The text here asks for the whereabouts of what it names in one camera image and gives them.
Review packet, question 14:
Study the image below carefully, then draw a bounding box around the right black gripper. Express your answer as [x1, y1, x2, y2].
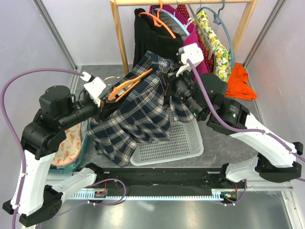
[157, 62, 205, 120]

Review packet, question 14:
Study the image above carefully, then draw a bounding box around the orange hanger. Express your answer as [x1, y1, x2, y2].
[138, 0, 176, 39]
[108, 68, 153, 102]

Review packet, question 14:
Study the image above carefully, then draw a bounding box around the navy plaid skirt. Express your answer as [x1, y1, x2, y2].
[87, 51, 194, 167]

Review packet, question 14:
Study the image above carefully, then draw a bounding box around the magenta pleated skirt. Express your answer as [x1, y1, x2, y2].
[150, 4, 209, 74]

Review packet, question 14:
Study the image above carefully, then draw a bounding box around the black pleated skirt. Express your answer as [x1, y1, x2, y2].
[133, 8, 183, 66]

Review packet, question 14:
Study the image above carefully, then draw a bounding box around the light blue hanger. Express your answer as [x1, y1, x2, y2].
[159, 9, 192, 41]

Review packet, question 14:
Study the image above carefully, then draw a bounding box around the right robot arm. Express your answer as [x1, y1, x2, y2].
[159, 71, 303, 188]

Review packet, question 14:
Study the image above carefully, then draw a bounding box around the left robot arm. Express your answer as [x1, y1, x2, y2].
[2, 85, 105, 229]

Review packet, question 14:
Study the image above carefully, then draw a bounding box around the red polka dot skirt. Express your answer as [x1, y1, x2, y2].
[176, 4, 215, 73]

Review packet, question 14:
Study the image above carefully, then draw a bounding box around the lemon print skirt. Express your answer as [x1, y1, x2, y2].
[196, 10, 231, 82]

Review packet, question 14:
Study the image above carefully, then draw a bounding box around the blue grey hanger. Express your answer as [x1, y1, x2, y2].
[196, 0, 236, 70]

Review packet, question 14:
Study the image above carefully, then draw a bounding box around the teal laundry basket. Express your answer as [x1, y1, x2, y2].
[49, 121, 88, 174]

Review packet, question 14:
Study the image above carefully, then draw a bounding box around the tulip print cloth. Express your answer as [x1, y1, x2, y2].
[51, 123, 81, 167]

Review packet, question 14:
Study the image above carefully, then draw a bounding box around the white perforated basket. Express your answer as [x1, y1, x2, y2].
[130, 110, 204, 166]

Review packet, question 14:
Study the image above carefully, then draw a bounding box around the orange cloth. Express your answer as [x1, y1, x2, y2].
[225, 63, 257, 101]

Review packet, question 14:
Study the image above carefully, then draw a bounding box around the wooden clothes rack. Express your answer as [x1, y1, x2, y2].
[110, 0, 257, 74]

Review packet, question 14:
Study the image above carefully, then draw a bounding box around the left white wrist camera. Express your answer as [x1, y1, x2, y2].
[81, 72, 107, 107]

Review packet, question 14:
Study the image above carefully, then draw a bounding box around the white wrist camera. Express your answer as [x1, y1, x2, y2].
[176, 43, 204, 77]
[81, 72, 107, 107]

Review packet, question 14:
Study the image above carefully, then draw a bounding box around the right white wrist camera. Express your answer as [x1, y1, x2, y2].
[176, 43, 204, 77]

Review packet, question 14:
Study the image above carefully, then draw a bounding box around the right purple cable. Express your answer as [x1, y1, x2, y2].
[186, 58, 305, 182]

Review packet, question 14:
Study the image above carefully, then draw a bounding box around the purple cable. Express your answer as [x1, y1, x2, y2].
[186, 58, 305, 182]
[0, 67, 84, 229]

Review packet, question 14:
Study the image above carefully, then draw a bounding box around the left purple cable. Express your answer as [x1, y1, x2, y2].
[0, 67, 84, 229]

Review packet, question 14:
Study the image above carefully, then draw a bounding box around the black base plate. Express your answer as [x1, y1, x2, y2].
[90, 167, 245, 196]

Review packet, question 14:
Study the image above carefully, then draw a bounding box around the white cable duct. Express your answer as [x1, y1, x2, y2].
[69, 189, 231, 201]

